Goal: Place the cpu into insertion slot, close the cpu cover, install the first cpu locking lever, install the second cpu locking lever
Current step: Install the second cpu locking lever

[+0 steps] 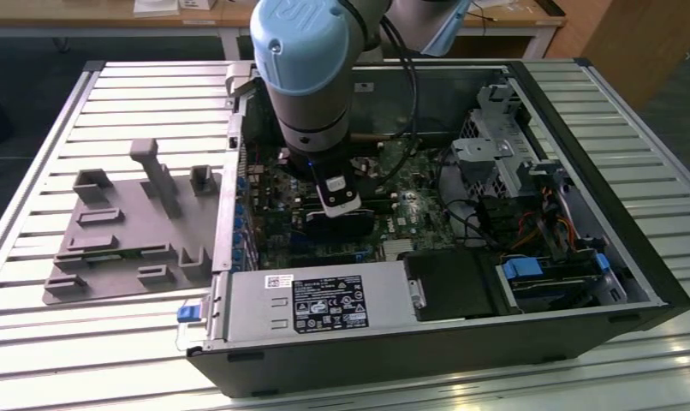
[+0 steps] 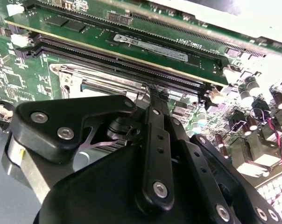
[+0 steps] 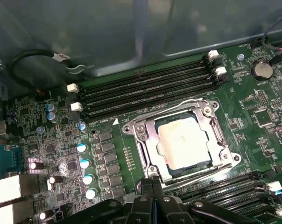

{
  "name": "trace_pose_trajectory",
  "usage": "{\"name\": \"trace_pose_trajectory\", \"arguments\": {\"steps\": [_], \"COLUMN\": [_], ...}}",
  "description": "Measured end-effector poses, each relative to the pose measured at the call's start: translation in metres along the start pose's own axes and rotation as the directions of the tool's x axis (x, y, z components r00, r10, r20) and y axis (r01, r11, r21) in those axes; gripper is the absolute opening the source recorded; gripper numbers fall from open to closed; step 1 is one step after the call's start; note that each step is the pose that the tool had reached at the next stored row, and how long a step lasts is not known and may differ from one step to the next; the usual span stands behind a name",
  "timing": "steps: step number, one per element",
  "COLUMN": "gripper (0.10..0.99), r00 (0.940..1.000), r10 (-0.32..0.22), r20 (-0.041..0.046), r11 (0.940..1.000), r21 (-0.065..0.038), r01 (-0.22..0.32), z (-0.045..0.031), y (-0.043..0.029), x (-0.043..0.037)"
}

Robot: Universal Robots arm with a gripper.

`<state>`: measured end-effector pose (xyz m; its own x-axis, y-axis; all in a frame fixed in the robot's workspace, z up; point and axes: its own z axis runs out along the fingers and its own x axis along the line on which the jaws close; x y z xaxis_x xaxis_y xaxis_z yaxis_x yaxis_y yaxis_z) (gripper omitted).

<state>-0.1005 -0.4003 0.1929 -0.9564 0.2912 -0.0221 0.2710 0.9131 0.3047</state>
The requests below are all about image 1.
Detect grey power supply unit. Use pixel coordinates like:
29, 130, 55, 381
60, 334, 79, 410
205, 260, 424, 343

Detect wooden cabinet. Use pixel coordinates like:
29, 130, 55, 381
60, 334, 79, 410
542, 0, 690, 110

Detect black cables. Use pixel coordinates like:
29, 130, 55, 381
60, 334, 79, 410
440, 145, 503, 250

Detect coloured wire bundle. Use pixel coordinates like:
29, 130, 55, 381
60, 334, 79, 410
507, 183, 582, 254

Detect wooden desk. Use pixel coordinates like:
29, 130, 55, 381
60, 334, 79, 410
0, 0, 567, 60

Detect black open PC case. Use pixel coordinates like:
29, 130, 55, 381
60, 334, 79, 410
185, 58, 690, 398

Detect metal drive cage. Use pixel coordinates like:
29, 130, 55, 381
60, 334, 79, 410
448, 84, 555, 199

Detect blue release latch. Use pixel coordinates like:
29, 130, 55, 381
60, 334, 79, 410
175, 302, 203, 323

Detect black drive cover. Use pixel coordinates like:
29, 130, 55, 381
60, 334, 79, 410
398, 249, 511, 323

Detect hard disk in blue carrier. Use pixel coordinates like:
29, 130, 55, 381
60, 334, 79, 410
495, 254, 603, 313

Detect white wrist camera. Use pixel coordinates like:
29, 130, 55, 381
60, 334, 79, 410
315, 173, 362, 218

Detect silver chipset heatsink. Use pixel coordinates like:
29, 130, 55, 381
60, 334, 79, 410
380, 239, 416, 259

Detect green motherboard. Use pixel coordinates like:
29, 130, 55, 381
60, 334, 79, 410
244, 136, 460, 271

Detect black graphics card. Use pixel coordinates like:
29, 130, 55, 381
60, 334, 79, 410
303, 208, 376, 240

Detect green RAM stick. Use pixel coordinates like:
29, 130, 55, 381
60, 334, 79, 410
79, 251, 145, 261

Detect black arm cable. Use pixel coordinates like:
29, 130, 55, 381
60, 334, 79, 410
378, 16, 422, 152

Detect grey parts rack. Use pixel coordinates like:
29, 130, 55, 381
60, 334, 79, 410
40, 138, 225, 307

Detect grey plastic cage latch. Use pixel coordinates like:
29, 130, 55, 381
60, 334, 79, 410
526, 158, 575, 189

